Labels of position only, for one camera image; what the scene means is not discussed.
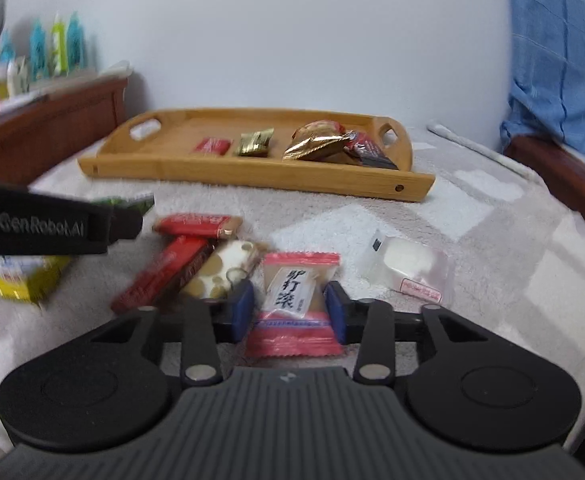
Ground clear bag nougat snack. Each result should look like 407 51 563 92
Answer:
180 240 268 299

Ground long red wafer bar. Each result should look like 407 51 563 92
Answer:
110 236 214 314

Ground yellow biscuit packet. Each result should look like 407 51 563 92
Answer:
0 256 72 304

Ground clear white candy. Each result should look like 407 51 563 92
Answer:
360 231 454 307

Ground pink pastry packet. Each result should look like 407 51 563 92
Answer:
246 252 343 359

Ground red Biscoff biscuit packet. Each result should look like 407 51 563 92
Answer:
152 212 242 240

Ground green foil snack packet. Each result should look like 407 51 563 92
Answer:
93 193 155 216

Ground red black snack bar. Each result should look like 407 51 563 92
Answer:
345 130 398 170

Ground gold foil snack packet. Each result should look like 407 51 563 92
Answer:
235 128 274 157

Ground red gold peanut bag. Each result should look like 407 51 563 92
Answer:
283 120 350 162

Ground brown wooden cabinet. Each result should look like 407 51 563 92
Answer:
0 77 128 185

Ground small white bottles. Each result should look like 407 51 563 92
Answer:
0 56 29 101

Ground grey white checked blanket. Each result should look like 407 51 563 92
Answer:
0 131 585 452

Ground small teal bottle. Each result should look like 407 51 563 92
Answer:
0 30 16 70

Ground teal spray bottle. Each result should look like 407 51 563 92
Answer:
29 20 48 82
67 12 85 72

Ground bamboo serving tray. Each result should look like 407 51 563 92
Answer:
79 108 436 203

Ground green spray bottle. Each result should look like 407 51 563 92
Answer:
50 12 68 76

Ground blue plaid bedding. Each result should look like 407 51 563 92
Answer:
501 0 585 155

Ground brown wooden bed frame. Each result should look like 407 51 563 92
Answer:
505 136 585 219

